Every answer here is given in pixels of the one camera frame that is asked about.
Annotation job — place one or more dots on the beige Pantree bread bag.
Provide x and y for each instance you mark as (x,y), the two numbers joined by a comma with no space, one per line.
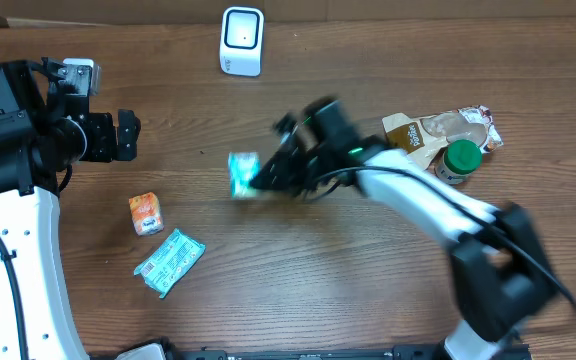
(423,138)

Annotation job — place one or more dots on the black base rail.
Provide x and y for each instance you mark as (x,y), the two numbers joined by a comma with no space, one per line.
(397,352)

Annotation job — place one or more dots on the teal Kleenex tissue pack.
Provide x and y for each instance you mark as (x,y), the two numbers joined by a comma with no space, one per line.
(243,167)

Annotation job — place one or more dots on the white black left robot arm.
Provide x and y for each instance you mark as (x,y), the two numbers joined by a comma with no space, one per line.
(46,127)

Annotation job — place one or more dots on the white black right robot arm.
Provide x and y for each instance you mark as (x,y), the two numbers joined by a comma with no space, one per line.
(500,271)

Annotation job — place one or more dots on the orange Kleenex tissue pack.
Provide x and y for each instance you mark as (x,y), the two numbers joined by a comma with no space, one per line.
(146,214)

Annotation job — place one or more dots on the teal wet wipes pack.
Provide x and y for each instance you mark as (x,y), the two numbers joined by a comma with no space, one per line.
(170,262)

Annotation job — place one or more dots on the white barcode scanner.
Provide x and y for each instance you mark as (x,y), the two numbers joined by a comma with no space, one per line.
(241,41)

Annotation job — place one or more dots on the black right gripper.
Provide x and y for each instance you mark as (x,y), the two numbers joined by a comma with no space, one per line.
(283,163)

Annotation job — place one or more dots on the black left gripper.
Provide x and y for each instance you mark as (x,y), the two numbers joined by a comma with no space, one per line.
(113,136)

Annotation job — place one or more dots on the green lid jar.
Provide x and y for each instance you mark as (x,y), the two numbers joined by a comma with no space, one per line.
(460,159)

